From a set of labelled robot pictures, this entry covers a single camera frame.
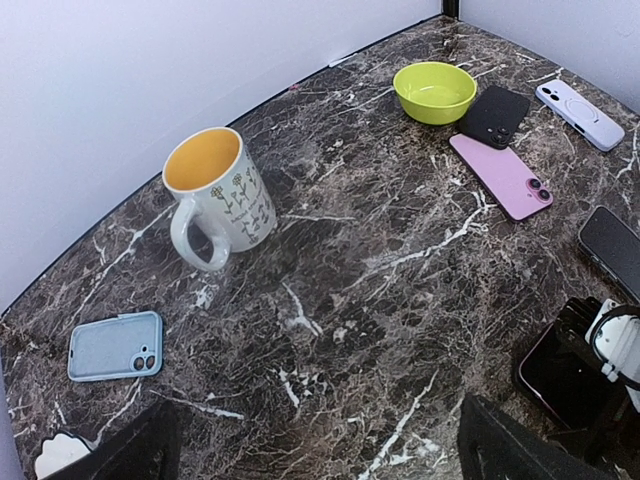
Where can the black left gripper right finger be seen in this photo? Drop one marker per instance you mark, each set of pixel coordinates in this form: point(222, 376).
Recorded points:
point(492, 445)

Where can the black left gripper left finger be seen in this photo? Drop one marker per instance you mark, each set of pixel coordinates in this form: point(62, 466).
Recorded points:
point(148, 448)

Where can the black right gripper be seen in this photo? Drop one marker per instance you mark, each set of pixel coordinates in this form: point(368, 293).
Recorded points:
point(611, 443)

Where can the black phone purple edge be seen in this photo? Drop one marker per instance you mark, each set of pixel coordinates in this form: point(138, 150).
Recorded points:
point(558, 381)

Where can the clear magsafe phone case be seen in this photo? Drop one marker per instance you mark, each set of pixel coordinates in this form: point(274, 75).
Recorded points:
point(582, 250)

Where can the light blue phone case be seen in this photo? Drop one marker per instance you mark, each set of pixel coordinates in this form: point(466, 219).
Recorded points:
point(124, 346)

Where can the pink phone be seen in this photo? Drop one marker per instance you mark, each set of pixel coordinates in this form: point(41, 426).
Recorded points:
point(510, 182)

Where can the lilac phone case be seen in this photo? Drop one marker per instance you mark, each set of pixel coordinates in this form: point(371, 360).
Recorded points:
point(593, 124)

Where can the black phone case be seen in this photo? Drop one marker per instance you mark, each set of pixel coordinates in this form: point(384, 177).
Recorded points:
point(494, 117)

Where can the white scalloped bowl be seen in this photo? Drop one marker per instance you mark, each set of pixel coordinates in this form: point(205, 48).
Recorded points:
point(60, 451)

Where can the white mug orange inside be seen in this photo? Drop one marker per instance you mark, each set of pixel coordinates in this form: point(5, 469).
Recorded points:
point(223, 204)

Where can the green bowl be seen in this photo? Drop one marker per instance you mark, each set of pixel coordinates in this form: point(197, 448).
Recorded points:
point(434, 93)

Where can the black right frame post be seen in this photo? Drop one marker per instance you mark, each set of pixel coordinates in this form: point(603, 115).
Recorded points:
point(451, 8)

